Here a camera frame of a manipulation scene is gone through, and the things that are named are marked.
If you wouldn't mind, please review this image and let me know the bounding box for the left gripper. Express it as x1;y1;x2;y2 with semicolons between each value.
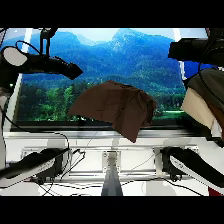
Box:
53;56;84;81

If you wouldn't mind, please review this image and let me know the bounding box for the beige garment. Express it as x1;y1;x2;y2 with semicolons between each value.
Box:
181;87;220;131

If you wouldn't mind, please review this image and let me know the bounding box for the dark grey garment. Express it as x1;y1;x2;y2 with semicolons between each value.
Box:
183;67;224;115

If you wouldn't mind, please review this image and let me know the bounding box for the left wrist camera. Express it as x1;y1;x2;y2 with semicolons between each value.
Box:
38;27;60;58

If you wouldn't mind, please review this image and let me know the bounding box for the brown garment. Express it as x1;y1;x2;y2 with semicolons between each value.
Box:
67;79;158;144

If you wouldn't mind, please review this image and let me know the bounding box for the silver frame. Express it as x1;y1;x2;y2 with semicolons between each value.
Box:
0;129;224;197

